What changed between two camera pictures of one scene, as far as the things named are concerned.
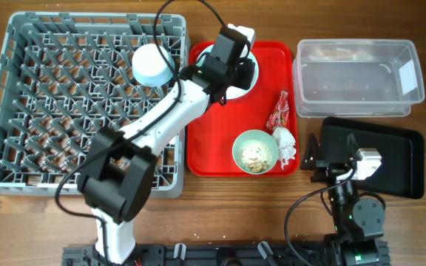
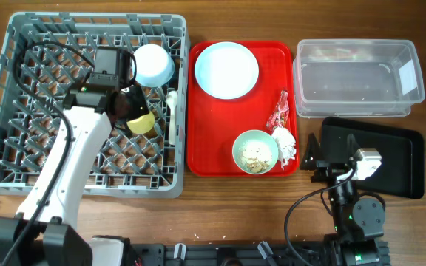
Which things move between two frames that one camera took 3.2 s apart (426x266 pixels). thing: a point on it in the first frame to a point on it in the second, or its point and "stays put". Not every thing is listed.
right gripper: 329,171 stays put
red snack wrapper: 279,114 stays put
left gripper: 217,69 to 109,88
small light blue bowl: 150,67 stays put
